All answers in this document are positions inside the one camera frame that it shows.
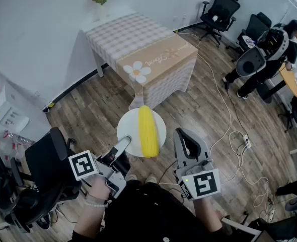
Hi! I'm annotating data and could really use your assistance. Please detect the long white floor cable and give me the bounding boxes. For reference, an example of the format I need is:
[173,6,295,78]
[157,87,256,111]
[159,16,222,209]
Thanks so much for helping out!
[176,31,250,158]

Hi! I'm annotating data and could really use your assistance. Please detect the coiled white floor cable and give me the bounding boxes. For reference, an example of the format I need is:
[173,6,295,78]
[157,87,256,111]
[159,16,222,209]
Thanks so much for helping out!
[208,130,275,211]

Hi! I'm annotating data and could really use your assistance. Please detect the clear bags with red tags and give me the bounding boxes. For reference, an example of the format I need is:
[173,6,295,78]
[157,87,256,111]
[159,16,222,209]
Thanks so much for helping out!
[0,130,36,161]

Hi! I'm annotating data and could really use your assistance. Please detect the person's black clothing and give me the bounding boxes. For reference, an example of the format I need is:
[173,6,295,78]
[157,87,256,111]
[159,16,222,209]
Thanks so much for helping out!
[71,180,240,242]

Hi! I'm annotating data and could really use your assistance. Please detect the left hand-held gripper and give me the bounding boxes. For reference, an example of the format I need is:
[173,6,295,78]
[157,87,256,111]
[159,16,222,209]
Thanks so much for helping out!
[68,136,132,199]

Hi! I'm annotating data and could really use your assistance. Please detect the white cabinet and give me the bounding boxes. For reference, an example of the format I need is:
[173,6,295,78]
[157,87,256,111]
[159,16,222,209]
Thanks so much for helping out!
[0,83,52,142]

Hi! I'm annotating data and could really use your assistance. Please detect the yellow corn cob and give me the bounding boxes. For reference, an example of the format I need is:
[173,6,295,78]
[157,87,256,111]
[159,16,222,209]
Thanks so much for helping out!
[137,105,160,158]

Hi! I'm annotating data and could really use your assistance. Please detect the black floor cable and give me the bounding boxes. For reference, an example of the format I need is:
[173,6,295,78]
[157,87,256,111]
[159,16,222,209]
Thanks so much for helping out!
[224,82,250,138]

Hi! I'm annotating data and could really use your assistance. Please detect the checked beige tablecloth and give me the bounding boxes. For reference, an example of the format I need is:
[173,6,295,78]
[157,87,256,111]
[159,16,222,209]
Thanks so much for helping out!
[85,12,198,110]

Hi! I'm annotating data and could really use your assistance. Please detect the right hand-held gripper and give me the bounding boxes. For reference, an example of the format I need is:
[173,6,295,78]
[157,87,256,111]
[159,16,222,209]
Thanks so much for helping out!
[173,128,221,201]

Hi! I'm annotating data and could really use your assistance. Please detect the white purple cloth bundle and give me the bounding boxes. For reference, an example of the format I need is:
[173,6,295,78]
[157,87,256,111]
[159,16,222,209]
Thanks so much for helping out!
[241,35,256,46]

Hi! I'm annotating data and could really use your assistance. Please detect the white round plate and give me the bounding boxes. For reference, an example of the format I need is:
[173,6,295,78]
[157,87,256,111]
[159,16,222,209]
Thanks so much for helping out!
[116,107,167,157]

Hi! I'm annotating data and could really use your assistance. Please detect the person's right forearm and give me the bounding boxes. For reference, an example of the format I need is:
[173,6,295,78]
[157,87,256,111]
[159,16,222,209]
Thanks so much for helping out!
[192,195,225,234]

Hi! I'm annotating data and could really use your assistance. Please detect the white vase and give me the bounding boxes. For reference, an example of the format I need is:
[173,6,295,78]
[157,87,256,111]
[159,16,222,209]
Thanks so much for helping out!
[96,3,109,21]

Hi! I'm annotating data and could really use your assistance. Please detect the person's left forearm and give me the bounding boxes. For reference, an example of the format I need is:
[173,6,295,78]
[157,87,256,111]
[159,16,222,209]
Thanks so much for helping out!
[72,174,111,238]

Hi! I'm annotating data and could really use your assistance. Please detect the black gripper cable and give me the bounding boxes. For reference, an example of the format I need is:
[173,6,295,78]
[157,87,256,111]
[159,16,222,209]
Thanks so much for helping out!
[158,160,187,204]

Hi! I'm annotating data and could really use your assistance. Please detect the round wooden side table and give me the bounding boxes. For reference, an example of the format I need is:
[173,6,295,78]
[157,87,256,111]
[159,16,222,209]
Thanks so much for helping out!
[256,62,297,104]

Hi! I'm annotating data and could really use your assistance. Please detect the white bead bracelet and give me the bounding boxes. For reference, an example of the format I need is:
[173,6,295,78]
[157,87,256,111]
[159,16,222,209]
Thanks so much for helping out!
[84,193,109,209]

